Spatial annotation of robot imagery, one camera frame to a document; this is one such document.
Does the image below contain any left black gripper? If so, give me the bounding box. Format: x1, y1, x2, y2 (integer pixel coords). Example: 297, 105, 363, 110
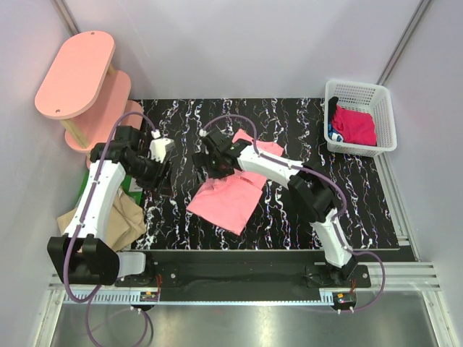
127, 153, 174, 196

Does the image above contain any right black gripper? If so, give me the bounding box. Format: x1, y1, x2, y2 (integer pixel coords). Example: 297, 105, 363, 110
192, 150, 235, 185

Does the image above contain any pink t shirt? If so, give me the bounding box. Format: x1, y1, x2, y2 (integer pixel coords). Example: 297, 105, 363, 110
185, 129, 284, 235

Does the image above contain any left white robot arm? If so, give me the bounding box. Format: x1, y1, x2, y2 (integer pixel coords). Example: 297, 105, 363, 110
47, 126, 174, 286

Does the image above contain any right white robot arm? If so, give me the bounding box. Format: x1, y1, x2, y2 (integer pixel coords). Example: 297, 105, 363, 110
192, 129, 357, 287

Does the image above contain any green folded t shirt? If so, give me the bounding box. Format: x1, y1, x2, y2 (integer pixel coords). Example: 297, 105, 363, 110
77, 170, 143, 205

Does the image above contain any beige folded t shirt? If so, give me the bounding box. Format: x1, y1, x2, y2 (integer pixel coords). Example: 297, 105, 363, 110
56, 187, 148, 252

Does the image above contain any pink three-tier shelf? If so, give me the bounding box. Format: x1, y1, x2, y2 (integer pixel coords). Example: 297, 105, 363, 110
35, 30, 143, 156

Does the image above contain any blue garment in basket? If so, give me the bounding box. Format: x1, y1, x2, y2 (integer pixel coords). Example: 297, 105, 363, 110
328, 124, 344, 142

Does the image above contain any black garment in basket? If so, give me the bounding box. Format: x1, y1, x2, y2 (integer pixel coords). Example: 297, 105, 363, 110
328, 96, 339, 124

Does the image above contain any magenta t shirt in basket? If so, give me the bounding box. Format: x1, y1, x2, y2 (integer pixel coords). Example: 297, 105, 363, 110
331, 106, 377, 146

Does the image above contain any white plastic laundry basket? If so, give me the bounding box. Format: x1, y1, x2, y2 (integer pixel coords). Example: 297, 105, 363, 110
323, 80, 397, 158

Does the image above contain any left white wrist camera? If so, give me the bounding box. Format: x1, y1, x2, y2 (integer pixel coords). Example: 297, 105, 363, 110
149, 130, 175, 163

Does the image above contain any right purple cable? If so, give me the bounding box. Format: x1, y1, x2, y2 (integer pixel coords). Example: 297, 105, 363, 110
199, 113, 386, 314

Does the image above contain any purple cable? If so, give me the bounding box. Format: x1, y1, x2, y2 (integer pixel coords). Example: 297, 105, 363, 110
199, 113, 386, 314
62, 111, 161, 347

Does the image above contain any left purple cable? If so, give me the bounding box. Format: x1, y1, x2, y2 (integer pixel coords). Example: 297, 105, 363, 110
62, 111, 161, 347

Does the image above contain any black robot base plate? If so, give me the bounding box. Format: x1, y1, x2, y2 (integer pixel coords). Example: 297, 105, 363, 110
116, 250, 371, 288

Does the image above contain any aluminium frame rail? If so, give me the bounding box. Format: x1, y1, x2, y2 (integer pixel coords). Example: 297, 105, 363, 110
48, 262, 443, 304

